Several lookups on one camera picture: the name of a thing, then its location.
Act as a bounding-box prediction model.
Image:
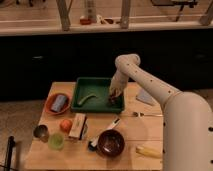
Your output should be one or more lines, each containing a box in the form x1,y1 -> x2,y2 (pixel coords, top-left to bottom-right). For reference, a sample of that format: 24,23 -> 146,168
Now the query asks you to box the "green bean pod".
77,94 -> 97,106

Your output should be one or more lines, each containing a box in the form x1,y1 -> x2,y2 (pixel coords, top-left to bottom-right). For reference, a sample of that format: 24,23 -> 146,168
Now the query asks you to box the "green plastic cup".
48,133 -> 64,150

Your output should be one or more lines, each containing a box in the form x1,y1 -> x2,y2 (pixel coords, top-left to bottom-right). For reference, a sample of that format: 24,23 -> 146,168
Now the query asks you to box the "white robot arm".
109,54 -> 213,171

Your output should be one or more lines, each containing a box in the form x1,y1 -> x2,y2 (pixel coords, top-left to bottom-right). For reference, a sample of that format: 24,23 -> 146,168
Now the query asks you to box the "green plastic tray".
71,77 -> 125,113

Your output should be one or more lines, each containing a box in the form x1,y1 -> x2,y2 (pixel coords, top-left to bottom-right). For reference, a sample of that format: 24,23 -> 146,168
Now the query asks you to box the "dark grape bunch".
108,95 -> 117,104

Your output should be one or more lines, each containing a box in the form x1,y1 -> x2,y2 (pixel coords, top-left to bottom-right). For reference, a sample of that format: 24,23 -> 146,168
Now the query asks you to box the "grey can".
51,94 -> 67,112

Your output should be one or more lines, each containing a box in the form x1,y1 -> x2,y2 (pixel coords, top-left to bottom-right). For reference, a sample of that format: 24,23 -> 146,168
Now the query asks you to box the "wooden block brush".
69,113 -> 87,140

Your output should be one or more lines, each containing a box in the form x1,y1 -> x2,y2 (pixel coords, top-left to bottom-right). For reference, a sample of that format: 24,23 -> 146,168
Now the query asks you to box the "yellow banana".
136,146 -> 162,159

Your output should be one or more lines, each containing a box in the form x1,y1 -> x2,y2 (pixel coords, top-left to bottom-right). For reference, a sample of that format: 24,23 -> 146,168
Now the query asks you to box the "metal cup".
33,125 -> 49,143

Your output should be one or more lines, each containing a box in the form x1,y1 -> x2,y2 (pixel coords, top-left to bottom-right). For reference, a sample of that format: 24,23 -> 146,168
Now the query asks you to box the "black chair frame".
3,136 -> 15,171

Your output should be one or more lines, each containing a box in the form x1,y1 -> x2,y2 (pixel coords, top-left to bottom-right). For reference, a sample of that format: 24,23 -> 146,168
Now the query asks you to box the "grey cloth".
136,89 -> 154,106

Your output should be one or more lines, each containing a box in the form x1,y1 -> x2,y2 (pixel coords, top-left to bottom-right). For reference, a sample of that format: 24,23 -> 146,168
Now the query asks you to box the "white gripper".
109,74 -> 127,98

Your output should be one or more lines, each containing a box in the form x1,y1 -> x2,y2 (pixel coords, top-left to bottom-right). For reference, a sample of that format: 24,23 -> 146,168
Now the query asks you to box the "red object on shelf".
80,18 -> 92,25

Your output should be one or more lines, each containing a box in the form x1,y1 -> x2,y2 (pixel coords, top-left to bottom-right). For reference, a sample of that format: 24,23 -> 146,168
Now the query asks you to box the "metal fork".
133,112 -> 163,117

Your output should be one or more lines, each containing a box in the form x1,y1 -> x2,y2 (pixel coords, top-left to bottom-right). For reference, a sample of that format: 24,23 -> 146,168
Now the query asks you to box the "white handled brush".
88,118 -> 120,151

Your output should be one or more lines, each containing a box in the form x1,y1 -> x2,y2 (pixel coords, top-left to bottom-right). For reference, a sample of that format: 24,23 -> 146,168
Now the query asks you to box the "dark brown bowl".
97,129 -> 125,158

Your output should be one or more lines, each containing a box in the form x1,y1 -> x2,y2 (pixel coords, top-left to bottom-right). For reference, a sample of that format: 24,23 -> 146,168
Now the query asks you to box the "orange fruit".
60,119 -> 72,133

